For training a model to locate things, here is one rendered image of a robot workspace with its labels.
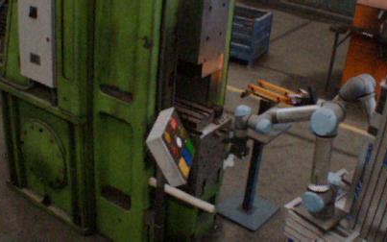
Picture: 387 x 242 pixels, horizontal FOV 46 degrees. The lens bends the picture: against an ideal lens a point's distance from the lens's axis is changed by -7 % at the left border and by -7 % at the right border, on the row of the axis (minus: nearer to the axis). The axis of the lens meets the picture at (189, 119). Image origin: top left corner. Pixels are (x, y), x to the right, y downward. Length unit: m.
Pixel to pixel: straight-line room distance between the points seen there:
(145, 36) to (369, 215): 1.52
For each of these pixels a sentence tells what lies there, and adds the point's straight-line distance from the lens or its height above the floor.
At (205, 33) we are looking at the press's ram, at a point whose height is 1.54.
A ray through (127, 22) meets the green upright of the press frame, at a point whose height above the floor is 1.58.
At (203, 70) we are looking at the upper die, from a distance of 2.78.
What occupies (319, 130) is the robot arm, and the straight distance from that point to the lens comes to 2.17.
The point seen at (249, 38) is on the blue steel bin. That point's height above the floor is 0.41.
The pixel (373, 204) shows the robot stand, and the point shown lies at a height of 0.94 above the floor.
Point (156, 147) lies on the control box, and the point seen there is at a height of 1.14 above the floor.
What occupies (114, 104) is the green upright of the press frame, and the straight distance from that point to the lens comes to 2.84.
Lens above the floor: 2.31
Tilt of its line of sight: 27 degrees down
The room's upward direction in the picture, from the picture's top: 5 degrees clockwise
